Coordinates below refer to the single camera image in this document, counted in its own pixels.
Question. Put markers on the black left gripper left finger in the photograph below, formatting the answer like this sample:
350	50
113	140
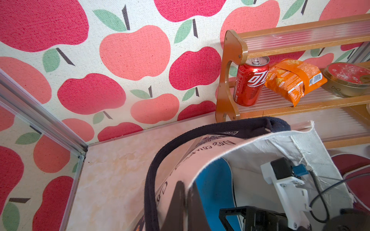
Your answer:
174	220

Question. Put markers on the round red tin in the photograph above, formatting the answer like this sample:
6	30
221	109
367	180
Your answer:
346	79

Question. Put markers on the white canvas tote bag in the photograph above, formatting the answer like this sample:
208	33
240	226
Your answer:
245	145

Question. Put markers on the wooden two-tier shelf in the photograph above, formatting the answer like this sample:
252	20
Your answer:
346	120

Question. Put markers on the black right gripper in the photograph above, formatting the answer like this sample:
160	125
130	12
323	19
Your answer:
250	218

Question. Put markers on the orange snack bag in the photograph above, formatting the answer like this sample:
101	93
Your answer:
294	79

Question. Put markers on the maroon paddle case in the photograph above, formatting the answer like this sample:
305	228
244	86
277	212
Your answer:
357	169

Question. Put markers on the red cola can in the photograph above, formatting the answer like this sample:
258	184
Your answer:
251	78

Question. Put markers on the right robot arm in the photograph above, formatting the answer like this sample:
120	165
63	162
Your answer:
349	220

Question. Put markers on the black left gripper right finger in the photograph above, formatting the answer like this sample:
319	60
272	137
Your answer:
197	220

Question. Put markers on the aluminium frame post left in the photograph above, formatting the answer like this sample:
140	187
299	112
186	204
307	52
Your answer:
41	163

